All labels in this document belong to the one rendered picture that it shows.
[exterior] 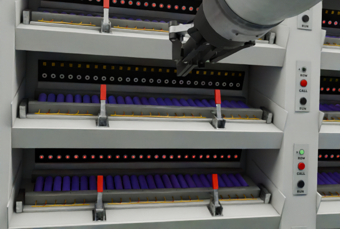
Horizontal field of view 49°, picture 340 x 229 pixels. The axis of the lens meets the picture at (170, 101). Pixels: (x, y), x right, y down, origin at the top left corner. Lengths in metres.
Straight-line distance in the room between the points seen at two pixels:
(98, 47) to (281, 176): 0.52
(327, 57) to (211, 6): 0.62
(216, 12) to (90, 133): 0.47
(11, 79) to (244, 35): 0.52
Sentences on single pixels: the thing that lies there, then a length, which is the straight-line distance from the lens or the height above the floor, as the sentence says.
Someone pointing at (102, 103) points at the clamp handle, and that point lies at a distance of 0.82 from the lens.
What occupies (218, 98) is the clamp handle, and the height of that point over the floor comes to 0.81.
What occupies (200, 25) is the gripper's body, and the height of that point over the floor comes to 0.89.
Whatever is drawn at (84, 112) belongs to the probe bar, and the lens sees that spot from 0.86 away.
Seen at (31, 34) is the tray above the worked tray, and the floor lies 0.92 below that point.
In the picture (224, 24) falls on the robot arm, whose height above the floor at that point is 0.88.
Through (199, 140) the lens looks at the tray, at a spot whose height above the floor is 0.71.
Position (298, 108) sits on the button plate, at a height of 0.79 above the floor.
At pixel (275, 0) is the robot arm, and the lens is 0.34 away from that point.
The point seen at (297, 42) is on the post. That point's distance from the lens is 0.96.
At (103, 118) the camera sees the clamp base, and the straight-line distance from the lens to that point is 0.83.
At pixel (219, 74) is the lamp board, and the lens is 1.03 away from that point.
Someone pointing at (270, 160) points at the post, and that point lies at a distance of 0.99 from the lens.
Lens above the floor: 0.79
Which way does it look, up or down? 1 degrees up
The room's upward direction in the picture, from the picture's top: 2 degrees clockwise
